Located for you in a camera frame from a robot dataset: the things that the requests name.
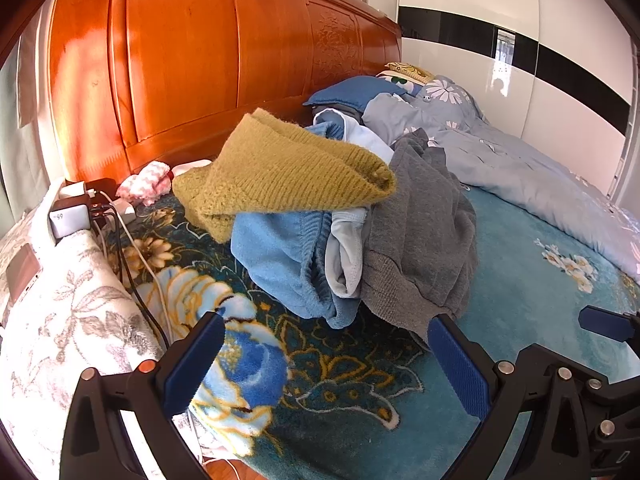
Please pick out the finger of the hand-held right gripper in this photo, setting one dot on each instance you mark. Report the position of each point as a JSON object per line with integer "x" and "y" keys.
{"x": 600, "y": 385}
{"x": 605, "y": 322}

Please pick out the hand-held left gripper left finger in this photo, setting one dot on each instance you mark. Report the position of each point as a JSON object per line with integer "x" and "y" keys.
{"x": 195, "y": 365}

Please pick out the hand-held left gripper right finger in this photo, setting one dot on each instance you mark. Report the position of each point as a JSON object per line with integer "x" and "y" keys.
{"x": 460, "y": 365}

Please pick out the mustard knit sweater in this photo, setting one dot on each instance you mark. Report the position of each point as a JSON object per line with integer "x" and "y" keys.
{"x": 280, "y": 175}

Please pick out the teal floral blanket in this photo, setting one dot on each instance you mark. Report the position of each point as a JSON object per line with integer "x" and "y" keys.
{"x": 350, "y": 385}

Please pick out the grey knit garment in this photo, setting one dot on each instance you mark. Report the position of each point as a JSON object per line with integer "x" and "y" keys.
{"x": 425, "y": 240}

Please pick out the blue fleece garment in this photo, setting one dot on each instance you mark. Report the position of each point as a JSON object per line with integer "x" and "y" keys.
{"x": 280, "y": 260}

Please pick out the white floral pillow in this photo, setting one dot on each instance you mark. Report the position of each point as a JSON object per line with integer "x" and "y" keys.
{"x": 65, "y": 320}

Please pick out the pale blue white garment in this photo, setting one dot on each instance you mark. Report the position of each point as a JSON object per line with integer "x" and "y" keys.
{"x": 345, "y": 255}

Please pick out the light blue daisy quilt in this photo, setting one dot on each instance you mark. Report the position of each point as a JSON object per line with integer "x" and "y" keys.
{"x": 525, "y": 170}

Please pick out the pink white patterned cloth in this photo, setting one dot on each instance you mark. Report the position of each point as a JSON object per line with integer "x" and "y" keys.
{"x": 145, "y": 182}

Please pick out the white charger block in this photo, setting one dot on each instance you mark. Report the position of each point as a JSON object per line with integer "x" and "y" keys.
{"x": 67, "y": 220}

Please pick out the black power strip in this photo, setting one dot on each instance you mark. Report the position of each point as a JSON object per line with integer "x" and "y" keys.
{"x": 100, "y": 195}

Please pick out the brown flat case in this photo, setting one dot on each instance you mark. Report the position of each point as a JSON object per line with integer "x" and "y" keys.
{"x": 22, "y": 272}

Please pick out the light blue daisy pillow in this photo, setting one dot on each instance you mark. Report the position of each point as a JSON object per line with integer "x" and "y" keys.
{"x": 445, "y": 92}

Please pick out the yellow patterned pillow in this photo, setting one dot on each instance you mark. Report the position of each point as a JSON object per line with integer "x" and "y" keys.
{"x": 410, "y": 71}

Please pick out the orange wooden bed headboard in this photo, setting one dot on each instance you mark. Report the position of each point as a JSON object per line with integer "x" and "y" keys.
{"x": 200, "y": 60}

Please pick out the white wardrobe with black stripe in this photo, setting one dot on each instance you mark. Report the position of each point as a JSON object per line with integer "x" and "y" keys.
{"x": 550, "y": 10}

